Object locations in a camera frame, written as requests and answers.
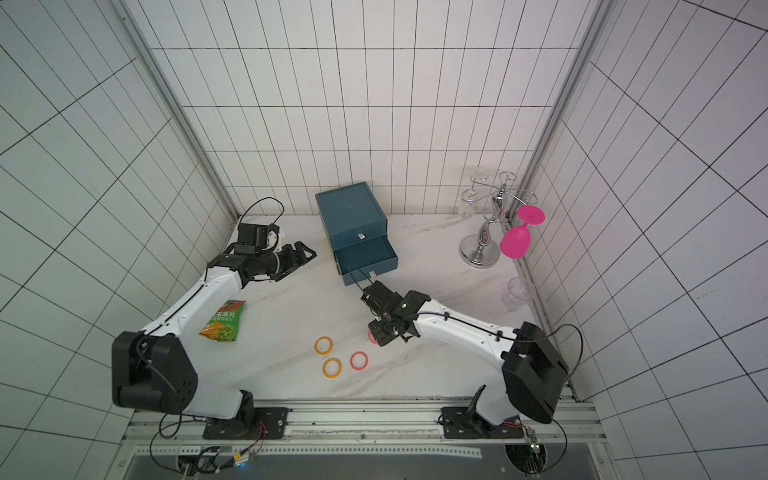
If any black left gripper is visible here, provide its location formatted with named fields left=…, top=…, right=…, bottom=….
left=256, top=241, right=317, bottom=282

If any clear glass on table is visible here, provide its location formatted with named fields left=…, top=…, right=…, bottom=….
left=503, top=277, right=532, bottom=311

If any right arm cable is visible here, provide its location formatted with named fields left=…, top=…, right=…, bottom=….
left=539, top=323, right=584, bottom=475

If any green snack bag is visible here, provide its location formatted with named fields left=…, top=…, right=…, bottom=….
left=199, top=300, right=245, bottom=342

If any chrome glass holder stand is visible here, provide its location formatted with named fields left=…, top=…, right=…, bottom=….
left=459, top=171, right=538, bottom=269

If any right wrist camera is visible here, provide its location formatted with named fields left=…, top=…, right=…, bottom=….
left=361, top=281, right=403, bottom=319

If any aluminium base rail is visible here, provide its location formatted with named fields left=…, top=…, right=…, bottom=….
left=121, top=397, right=607, bottom=457

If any clear hanging wine glass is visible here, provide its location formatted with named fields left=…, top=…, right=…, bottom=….
left=458, top=170, right=488, bottom=218

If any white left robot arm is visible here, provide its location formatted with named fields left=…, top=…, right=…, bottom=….
left=111, top=241, right=317, bottom=422

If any pink plastic goblet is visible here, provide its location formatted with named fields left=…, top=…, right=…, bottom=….
left=500, top=205, right=546, bottom=259

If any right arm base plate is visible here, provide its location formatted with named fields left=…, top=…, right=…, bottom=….
left=437, top=407, right=525, bottom=440

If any teal drawer cabinet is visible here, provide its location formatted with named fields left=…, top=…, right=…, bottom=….
left=315, top=182, right=399, bottom=286

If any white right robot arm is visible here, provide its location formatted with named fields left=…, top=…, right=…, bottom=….
left=361, top=281, right=570, bottom=425

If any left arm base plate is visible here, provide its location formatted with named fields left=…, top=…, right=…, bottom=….
left=202, top=407, right=289, bottom=441

